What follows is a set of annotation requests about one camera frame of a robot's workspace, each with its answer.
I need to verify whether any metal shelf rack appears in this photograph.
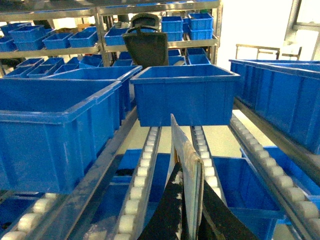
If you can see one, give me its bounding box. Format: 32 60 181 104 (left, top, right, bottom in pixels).
0 0 223 66

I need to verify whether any blue bin far right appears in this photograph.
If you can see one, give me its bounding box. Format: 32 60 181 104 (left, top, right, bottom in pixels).
230 59 320 155

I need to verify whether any flower pattern gift bag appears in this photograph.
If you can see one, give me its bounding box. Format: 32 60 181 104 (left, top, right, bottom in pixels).
170 114 204 240

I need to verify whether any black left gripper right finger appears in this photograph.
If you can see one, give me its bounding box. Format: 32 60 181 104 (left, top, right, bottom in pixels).
198 181 258 240

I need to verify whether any white roller conveyor rail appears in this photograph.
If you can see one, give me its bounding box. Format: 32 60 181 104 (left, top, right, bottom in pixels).
110 126 162 240

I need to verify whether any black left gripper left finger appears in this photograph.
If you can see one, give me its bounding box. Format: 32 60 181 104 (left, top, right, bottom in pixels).
138 162 184 240

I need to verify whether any big blue bin left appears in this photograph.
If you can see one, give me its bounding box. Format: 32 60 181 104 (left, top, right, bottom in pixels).
0 78 121 194

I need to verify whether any blue bin centre conveyor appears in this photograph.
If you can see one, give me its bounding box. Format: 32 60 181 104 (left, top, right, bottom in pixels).
130 64 240 127

